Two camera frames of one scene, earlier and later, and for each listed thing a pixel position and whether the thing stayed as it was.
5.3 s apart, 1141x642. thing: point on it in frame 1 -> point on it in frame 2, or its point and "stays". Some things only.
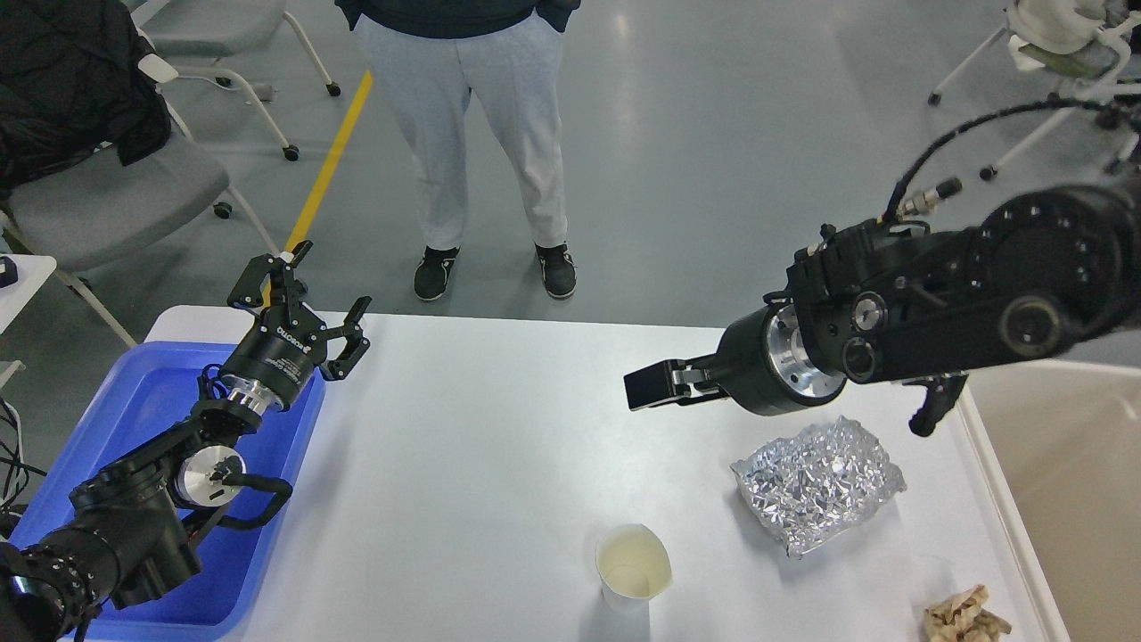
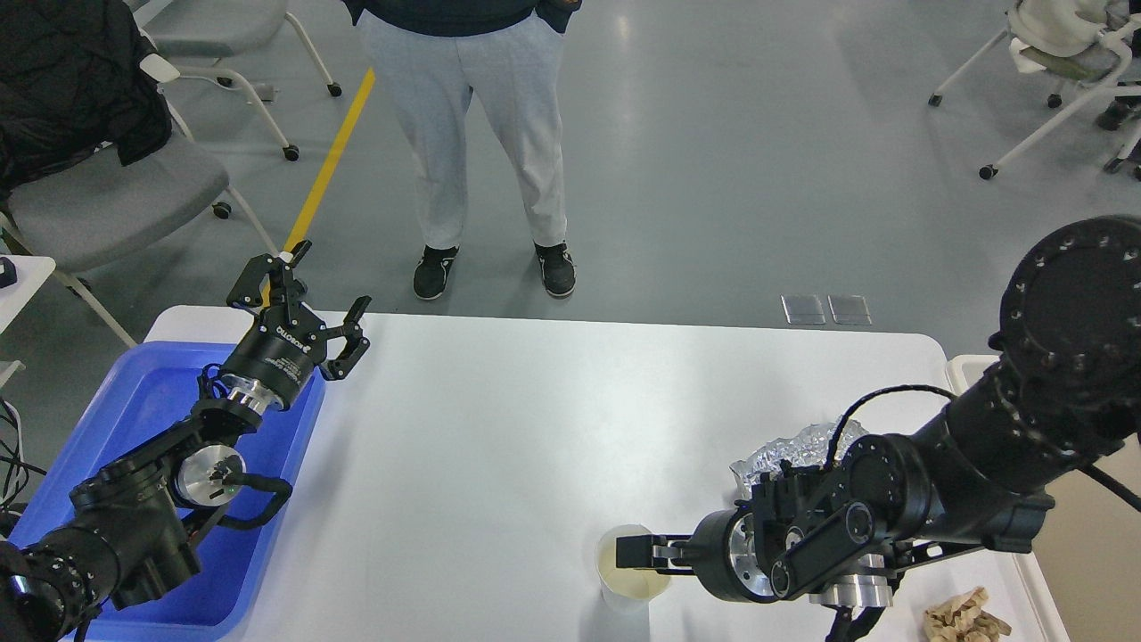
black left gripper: [274, 362] stays
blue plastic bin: [137, 390] stays
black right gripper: [762, 364] -> [723, 553]
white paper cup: [633, 565] stays
